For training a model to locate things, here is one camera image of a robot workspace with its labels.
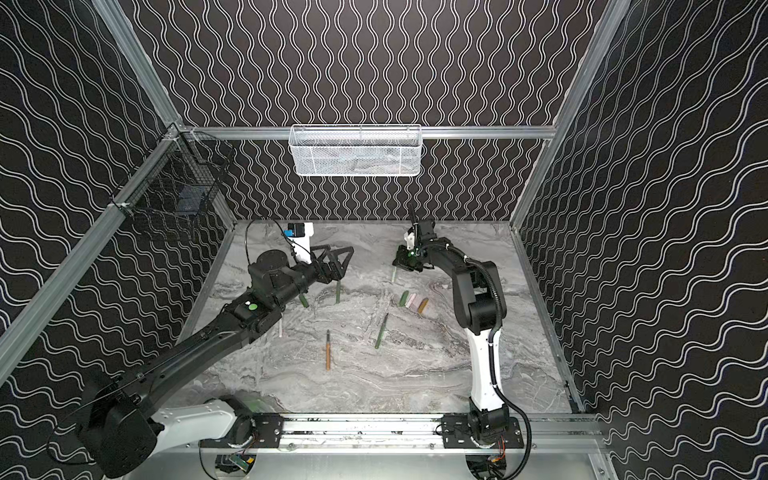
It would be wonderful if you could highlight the orange pen cap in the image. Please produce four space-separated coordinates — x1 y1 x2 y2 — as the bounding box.
417 298 429 314

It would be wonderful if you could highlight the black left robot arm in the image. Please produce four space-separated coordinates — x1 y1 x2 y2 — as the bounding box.
74 245 354 478

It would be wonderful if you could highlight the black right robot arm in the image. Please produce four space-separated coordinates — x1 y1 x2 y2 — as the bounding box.
393 231 511 444

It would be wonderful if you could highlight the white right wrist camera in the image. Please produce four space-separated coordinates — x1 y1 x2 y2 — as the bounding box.
404 230 416 251

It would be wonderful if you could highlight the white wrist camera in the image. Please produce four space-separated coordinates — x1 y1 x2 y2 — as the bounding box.
404 230 416 251
283 222 314 264

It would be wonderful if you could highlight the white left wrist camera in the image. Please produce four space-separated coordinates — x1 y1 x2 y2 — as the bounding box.
283 222 314 264

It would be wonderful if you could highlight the white wire mesh basket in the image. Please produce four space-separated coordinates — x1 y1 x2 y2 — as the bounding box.
288 124 424 177

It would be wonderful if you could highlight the black wire mesh basket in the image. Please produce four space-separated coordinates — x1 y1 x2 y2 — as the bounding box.
116 130 235 243

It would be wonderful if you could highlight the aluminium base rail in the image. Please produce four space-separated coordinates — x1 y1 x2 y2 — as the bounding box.
200 413 604 455

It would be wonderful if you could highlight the black corrugated cable conduit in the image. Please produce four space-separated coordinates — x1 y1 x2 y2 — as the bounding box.
473 263 532 480

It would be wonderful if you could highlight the aluminium frame corner post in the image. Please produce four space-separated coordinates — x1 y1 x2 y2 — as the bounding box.
93 0 183 127

